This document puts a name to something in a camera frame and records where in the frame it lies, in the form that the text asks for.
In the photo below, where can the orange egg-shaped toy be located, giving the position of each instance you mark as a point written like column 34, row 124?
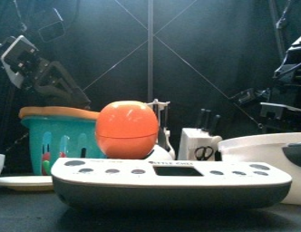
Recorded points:
column 126, row 130

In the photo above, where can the white plate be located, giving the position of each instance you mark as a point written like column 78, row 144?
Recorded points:
column 26, row 182

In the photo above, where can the black toy scissors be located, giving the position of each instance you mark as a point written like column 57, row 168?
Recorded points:
column 204, row 153

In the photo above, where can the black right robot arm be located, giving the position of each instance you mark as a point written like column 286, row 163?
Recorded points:
column 292, row 69

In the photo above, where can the grey vertical frame pole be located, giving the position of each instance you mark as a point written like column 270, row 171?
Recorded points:
column 150, row 48

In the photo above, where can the white toy knife block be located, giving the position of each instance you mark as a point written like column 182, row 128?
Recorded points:
column 193, row 143

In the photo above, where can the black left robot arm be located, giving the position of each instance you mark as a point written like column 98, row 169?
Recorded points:
column 7, row 18

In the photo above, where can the teal basket with orange rim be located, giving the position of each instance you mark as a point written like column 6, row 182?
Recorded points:
column 59, row 139

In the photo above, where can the white toy mixer stand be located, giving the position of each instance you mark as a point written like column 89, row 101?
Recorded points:
column 164, row 133

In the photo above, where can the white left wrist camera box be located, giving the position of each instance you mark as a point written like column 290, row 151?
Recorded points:
column 14, row 57

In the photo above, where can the white toy pot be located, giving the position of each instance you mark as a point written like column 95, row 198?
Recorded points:
column 258, row 160

